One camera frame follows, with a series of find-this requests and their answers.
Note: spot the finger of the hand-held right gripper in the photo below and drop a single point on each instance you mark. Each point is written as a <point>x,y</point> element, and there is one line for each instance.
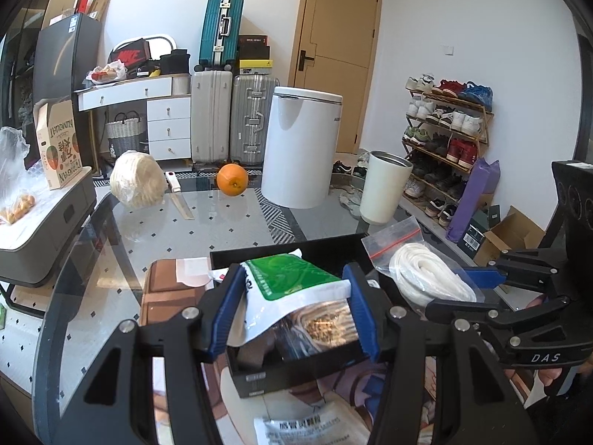
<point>463,309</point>
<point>482,277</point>

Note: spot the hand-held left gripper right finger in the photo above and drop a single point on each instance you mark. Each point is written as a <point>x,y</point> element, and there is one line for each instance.
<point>363,315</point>

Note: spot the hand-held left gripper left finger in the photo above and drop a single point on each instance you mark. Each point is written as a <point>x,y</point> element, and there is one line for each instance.
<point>222,315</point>

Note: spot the green and white packet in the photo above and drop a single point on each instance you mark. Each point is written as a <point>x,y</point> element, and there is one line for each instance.
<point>287,287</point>

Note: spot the black cardboard box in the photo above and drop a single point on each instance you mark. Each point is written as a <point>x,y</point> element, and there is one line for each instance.
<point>296,371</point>

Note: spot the person's right hand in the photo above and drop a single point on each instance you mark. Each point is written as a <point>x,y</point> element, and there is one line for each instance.
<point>532,374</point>

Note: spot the dark green shoe box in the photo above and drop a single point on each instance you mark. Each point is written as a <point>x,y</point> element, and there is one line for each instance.
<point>477,236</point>

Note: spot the open cardboard box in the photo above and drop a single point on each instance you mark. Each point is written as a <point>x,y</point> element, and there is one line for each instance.
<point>514,236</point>

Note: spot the printed cartoon desk mat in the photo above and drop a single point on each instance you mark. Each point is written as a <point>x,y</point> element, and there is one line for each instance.
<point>162,296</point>

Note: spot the purple yoga mat bag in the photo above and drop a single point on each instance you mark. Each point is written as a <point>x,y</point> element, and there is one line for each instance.
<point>472,194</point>

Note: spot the white medicine packet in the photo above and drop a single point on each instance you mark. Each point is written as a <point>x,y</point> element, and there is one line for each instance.
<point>315,429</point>

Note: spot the small white bin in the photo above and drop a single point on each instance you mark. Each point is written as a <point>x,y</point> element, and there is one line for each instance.
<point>384,190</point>

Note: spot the wooden shoe rack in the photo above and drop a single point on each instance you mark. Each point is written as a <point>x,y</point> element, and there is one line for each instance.
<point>487,123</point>

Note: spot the orange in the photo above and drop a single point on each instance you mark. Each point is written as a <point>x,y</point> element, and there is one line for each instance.
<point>231,180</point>

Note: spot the scattered sneakers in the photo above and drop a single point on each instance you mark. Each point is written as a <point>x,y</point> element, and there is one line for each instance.
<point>343,167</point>

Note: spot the shoe rack with shoes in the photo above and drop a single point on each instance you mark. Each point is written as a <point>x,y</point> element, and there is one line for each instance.
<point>456,120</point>

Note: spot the wrapped napa cabbage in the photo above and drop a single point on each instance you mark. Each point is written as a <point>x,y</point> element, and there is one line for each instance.
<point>139,181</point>

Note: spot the large white trash bin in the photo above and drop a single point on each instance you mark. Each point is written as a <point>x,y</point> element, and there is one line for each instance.
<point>301,148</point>

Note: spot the silver suitcase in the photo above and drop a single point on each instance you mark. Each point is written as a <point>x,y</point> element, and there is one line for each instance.
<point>252,120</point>

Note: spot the white suitcase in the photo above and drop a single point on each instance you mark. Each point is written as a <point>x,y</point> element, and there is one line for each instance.
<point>211,116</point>

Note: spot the woven basket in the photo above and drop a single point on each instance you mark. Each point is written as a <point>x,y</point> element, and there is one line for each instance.
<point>125,136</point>

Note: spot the printed fruit carton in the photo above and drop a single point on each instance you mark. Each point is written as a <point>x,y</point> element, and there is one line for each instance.
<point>60,148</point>

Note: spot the white desk with drawers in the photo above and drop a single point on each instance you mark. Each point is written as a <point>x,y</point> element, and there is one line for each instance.
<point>134,90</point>

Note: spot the black and yellow shoe box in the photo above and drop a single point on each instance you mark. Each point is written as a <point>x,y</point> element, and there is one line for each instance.
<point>255,67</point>

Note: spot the clear bag of kumquats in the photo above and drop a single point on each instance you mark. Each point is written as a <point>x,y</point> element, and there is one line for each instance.
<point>16,171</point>

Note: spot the black bag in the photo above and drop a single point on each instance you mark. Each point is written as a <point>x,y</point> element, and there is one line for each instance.
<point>175,62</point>

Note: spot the wooden door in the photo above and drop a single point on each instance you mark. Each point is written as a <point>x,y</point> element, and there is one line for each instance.
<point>338,55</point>

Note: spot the plain black box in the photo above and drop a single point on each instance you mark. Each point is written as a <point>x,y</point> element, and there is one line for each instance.
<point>254,53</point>

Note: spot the plastic bag of food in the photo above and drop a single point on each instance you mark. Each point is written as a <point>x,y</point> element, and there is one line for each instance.
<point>106,74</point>

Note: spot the red and black shoe box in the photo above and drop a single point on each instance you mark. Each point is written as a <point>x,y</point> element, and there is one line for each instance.
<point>129,55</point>

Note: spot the dark brown box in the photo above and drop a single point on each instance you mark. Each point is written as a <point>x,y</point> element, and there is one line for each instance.
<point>254,40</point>

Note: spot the white-framed mirror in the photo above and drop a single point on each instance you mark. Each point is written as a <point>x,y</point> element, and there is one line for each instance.
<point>162,41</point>

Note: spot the teal suitcase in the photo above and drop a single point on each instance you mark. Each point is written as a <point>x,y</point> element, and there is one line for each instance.
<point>222,32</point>

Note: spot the dark grey fridge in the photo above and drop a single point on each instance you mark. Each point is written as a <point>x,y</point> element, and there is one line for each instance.
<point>60,55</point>

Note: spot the dark glass cabinet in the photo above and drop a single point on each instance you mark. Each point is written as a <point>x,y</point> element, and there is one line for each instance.
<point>23,55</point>

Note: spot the brown cardboard box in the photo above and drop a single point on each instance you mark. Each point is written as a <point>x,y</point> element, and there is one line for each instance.
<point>99,4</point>

